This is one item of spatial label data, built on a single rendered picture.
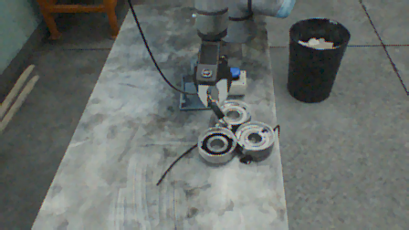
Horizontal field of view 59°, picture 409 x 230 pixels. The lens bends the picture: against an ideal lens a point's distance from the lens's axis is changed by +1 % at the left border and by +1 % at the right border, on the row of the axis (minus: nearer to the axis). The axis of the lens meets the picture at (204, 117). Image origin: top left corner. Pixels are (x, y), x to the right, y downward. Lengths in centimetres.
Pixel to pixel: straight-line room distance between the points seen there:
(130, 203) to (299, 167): 124
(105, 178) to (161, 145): 17
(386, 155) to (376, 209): 36
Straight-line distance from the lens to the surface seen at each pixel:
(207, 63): 81
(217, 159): 94
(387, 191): 203
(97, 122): 115
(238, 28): 137
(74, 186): 101
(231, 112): 107
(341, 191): 196
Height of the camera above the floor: 156
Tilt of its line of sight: 44 degrees down
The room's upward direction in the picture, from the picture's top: 5 degrees counter-clockwise
